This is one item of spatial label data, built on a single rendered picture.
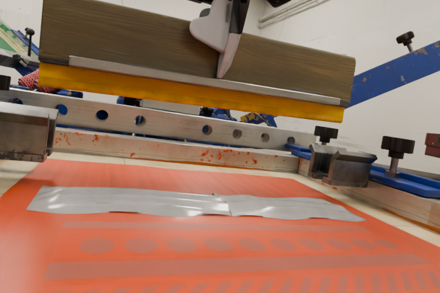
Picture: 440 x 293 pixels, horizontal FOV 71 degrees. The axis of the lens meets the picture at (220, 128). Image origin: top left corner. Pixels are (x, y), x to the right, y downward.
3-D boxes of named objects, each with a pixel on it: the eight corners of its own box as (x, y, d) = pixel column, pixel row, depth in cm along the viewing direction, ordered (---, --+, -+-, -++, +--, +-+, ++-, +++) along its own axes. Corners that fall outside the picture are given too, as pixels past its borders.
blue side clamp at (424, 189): (442, 236, 40) (453, 184, 40) (416, 236, 39) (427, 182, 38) (305, 178, 68) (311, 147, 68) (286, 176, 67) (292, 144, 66)
